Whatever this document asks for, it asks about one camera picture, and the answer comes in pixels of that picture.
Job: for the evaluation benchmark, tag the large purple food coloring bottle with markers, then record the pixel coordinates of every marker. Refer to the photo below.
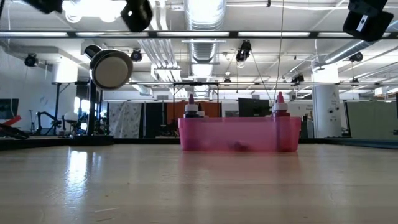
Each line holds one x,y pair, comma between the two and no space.
191,109

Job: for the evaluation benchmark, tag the black-tipped white-collar bottle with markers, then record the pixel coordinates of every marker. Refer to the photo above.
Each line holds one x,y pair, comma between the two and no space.
201,114

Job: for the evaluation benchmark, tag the large red food coloring bottle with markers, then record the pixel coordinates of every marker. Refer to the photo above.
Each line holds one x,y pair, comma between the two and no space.
281,107

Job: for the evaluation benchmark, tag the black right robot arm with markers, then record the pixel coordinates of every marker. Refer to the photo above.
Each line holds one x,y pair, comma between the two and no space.
377,25

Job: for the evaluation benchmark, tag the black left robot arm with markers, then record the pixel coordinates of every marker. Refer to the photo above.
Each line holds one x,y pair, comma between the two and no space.
43,5

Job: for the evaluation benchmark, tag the black background robot arm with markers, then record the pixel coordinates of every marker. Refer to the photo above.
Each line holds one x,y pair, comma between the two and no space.
56,124

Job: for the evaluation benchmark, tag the black ceiling spotlight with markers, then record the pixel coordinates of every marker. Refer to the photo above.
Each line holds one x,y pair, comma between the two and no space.
227,81
31,60
136,55
356,57
298,79

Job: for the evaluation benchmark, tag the patterned white curtain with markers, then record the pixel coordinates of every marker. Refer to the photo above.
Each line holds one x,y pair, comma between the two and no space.
124,119

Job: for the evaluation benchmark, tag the black upright panel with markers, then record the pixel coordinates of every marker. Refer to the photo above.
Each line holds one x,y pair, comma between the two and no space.
154,119

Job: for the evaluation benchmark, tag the orange board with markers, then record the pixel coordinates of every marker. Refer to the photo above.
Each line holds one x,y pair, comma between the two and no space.
211,109

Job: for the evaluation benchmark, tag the white round seat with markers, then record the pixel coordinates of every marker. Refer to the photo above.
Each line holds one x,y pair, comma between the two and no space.
71,117

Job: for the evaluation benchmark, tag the black monitor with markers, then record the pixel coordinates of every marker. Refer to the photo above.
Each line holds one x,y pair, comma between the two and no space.
253,107

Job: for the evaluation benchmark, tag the pink translucent plastic bin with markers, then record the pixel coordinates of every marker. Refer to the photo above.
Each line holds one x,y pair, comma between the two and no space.
242,132

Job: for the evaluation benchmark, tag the red bar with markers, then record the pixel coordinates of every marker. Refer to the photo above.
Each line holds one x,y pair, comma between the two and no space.
14,119

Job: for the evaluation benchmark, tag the grey cabinet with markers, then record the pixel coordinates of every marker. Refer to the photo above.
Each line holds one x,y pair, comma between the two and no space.
308,127

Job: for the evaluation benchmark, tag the white round column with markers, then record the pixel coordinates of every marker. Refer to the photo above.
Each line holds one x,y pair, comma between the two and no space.
326,124

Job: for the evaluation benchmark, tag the silver ventilation duct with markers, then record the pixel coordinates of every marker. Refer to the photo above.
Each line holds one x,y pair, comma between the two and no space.
203,51

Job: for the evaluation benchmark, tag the black metal rack frame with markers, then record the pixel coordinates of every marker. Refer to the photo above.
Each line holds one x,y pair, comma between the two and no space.
196,83

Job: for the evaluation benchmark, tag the black overhead frame beam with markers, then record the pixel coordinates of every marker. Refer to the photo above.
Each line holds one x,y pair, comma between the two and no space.
233,34

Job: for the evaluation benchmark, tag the black hanging overhead camera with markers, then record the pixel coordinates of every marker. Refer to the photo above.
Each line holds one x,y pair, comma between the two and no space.
244,51

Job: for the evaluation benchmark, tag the black table edge rail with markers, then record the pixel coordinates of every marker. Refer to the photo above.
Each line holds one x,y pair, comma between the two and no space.
46,143

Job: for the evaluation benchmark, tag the dark wall screen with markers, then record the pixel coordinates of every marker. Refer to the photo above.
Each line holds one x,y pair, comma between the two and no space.
9,109

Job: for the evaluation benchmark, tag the grey-green partition wall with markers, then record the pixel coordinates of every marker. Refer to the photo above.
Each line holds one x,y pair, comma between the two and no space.
373,121

